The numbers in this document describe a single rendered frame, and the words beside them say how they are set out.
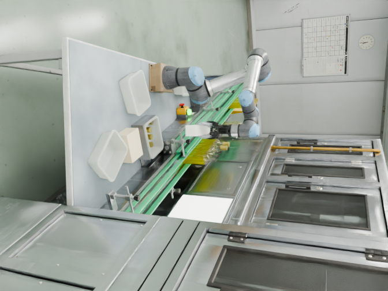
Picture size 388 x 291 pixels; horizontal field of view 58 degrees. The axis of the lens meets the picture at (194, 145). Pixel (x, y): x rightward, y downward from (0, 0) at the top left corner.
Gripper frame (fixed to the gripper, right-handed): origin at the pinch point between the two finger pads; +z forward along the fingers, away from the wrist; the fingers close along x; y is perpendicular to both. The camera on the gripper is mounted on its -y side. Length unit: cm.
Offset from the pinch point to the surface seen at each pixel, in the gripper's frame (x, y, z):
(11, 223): 35, 93, 46
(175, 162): 20.2, -1.1, 16.5
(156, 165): 21.5, 8.6, 24.6
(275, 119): -1, -638, 61
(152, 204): 39, 30, 16
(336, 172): 28, -42, -75
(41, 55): -37, 66, 53
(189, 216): 46, 22, -2
